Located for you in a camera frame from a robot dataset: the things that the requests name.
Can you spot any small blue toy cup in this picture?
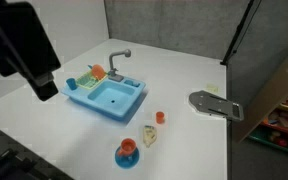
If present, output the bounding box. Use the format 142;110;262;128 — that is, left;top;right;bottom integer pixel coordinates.
66;77;78;92

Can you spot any light blue toy sink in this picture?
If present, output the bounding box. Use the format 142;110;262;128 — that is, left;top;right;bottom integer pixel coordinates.
60;73;147;122

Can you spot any shelf with colourful toys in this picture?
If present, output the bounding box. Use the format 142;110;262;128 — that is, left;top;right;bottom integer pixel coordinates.
247;83;288;158

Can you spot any black equipment frame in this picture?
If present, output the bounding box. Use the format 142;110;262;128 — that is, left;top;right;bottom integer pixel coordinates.
0;119;75;180

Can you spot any blue toy saucer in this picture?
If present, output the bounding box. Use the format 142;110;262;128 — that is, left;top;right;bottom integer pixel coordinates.
114;145;141;169

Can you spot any gray toy faucet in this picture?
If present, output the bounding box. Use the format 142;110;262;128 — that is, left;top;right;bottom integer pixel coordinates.
108;48;132;83

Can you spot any yellow toy dish rack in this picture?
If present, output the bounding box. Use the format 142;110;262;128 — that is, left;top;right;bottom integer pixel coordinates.
75;69;109;91

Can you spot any gray metal mounting plate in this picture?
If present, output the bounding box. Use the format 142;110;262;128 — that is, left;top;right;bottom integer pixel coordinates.
188;89;245;123

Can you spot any black tripod pole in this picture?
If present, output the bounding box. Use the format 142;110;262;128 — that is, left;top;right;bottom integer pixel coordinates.
220;0;262;66

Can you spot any pale yellow sticky note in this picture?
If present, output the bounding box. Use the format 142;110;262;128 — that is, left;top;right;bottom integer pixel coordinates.
206;83;220;94

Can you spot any brown cardboard board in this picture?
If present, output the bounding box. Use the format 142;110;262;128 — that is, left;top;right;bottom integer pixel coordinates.
232;56;288;144

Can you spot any orange toy mug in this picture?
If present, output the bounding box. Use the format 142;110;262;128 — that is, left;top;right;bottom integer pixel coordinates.
118;138;138;158

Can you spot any small orange toy cup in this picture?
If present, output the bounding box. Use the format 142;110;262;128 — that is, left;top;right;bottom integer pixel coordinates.
155;111;166;125

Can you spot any orange toy plate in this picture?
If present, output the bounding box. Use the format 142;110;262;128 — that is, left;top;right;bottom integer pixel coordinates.
91;63;106;81

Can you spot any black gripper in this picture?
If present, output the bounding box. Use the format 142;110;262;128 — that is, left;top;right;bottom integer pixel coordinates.
0;0;62;102

